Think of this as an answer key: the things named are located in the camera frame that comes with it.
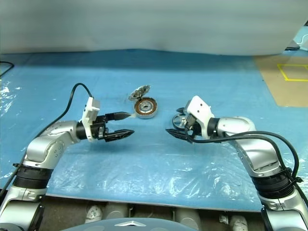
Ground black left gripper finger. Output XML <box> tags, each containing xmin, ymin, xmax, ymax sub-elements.
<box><xmin>104</xmin><ymin>129</ymin><xmax>135</xmax><ymax>143</ymax></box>
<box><xmin>105</xmin><ymin>111</ymin><xmax>133</xmax><ymax>122</ymax></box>

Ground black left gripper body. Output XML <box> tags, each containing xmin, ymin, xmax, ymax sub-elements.
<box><xmin>92</xmin><ymin>114</ymin><xmax>109</xmax><ymax>141</ymax></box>

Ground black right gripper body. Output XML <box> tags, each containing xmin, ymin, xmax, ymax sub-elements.
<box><xmin>184</xmin><ymin>114</ymin><xmax>203</xmax><ymax>143</ymax></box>

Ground silver spoked motor rotor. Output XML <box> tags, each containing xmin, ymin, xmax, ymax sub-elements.
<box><xmin>171</xmin><ymin>113</ymin><xmax>191</xmax><ymax>132</ymax></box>

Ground silver motor housing copper windings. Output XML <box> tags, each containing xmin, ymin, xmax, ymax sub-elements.
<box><xmin>132</xmin><ymin>96</ymin><xmax>159</xmax><ymax>120</ymax></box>

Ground silver motor cover plate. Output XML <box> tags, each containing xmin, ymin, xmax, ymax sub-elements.
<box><xmin>128</xmin><ymin>84</ymin><xmax>152</xmax><ymax>102</ymax></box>

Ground blue table mat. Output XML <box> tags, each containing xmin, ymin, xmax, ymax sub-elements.
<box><xmin>0</xmin><ymin>49</ymin><xmax>308</xmax><ymax>213</ymax></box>

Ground clear plastic film sheet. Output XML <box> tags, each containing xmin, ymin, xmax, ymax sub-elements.
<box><xmin>0</xmin><ymin>79</ymin><xmax>308</xmax><ymax>207</ymax></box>

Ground grey rounded cylinder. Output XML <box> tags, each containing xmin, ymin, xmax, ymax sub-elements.
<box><xmin>174</xmin><ymin>207</ymin><xmax>202</xmax><ymax>231</ymax></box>
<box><xmin>102</xmin><ymin>201</ymin><xmax>129</xmax><ymax>220</ymax></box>

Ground white perforated rounded shape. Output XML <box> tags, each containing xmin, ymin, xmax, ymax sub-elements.
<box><xmin>84</xmin><ymin>205</ymin><xmax>103</xmax><ymax>224</ymax></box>
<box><xmin>228</xmin><ymin>215</ymin><xmax>249</xmax><ymax>231</ymax></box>

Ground brown cardboard sheet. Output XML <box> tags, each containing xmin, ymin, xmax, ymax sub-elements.
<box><xmin>254</xmin><ymin>55</ymin><xmax>308</xmax><ymax>108</ymax></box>

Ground grey robot torso top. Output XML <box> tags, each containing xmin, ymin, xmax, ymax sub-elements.
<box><xmin>60</xmin><ymin>218</ymin><xmax>200</xmax><ymax>231</ymax></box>

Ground white foam sheet backdrop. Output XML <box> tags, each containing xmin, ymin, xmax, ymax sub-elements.
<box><xmin>0</xmin><ymin>0</ymin><xmax>308</xmax><ymax>56</ymax></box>

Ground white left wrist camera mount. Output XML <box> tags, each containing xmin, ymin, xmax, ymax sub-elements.
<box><xmin>78</xmin><ymin>96</ymin><xmax>101</xmax><ymax>143</ymax></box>

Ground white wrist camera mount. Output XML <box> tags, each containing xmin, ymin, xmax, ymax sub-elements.
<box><xmin>78</xmin><ymin>96</ymin><xmax>101</xmax><ymax>143</ymax></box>
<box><xmin>185</xmin><ymin>95</ymin><xmax>215</xmax><ymax>140</ymax></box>

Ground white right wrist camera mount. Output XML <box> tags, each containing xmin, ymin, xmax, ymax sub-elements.
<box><xmin>185</xmin><ymin>95</ymin><xmax>215</xmax><ymax>140</ymax></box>

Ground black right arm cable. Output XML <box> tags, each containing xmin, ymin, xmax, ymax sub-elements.
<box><xmin>186</xmin><ymin>131</ymin><xmax>304</xmax><ymax>191</ymax></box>

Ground thin black cable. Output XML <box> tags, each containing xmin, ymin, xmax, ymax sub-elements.
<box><xmin>0</xmin><ymin>61</ymin><xmax>14</xmax><ymax>77</ymax></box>

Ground white squiggly cable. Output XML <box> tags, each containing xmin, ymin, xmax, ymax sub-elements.
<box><xmin>297</xmin><ymin>33</ymin><xmax>308</xmax><ymax>46</ymax></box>

